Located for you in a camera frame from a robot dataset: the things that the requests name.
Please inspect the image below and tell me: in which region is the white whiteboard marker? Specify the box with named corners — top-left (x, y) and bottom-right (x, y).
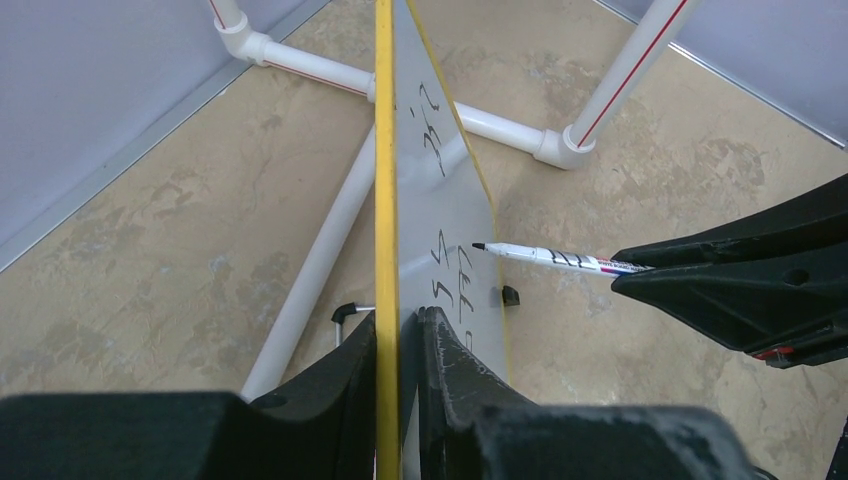
top-left (472, 242), bottom-right (653, 278)

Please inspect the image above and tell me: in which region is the black whiteboard stand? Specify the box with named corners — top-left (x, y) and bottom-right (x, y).
top-left (331, 284), bottom-right (521, 349)

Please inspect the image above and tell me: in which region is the yellow framed whiteboard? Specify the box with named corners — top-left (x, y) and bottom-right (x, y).
top-left (375, 1), bottom-right (510, 479)

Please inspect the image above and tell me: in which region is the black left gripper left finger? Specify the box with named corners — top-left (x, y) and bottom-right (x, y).
top-left (1, 317), bottom-right (376, 479)

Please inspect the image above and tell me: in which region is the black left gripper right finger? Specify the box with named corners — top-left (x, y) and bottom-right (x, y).
top-left (415, 307), bottom-right (762, 479)

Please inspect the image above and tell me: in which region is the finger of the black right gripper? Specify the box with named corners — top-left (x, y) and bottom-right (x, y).
top-left (613, 175), bottom-right (847, 267)
top-left (612, 248), bottom-right (847, 369)

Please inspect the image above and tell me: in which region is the white PVC pipe frame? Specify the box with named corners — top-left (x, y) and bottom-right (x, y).
top-left (211, 1), bottom-right (664, 400)

